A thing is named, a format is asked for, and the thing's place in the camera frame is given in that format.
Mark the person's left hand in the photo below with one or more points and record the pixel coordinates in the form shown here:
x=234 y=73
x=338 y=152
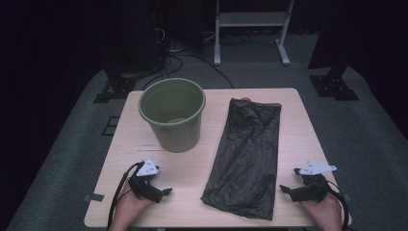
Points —
x=128 y=210

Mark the grey tape piece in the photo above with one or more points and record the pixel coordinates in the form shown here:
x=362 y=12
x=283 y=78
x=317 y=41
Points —
x=94 y=197
x=347 y=196

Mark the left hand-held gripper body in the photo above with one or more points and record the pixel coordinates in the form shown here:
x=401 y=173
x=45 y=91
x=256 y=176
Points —
x=146 y=189

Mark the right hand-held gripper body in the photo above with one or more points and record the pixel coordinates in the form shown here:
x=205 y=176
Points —
x=309 y=191

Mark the black plastic garbage bag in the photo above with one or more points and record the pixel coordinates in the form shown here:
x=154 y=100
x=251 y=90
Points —
x=247 y=154

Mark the green plastic trash bin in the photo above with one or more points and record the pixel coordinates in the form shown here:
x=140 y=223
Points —
x=179 y=138

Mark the white metal stand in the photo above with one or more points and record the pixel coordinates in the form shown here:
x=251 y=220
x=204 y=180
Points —
x=251 y=18

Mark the person's right hand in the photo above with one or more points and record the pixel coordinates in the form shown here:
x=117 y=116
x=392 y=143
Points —
x=325 y=213

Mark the black stand with base plate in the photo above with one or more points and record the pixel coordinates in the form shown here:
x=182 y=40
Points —
x=117 y=86
x=335 y=85

